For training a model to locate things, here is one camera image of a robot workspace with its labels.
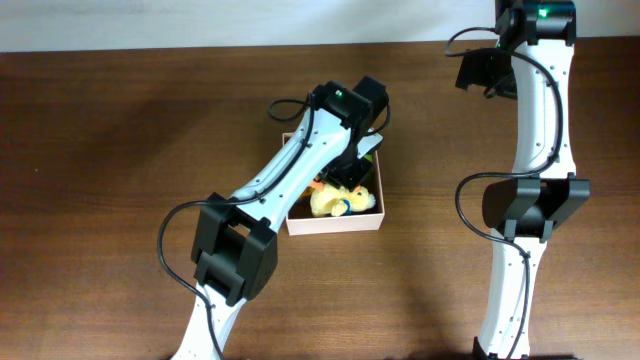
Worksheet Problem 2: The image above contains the yellow plush bunny toy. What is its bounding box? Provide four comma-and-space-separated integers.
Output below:
310, 182, 376, 217

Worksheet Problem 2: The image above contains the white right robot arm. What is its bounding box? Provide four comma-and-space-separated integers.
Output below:
456, 0, 591, 359

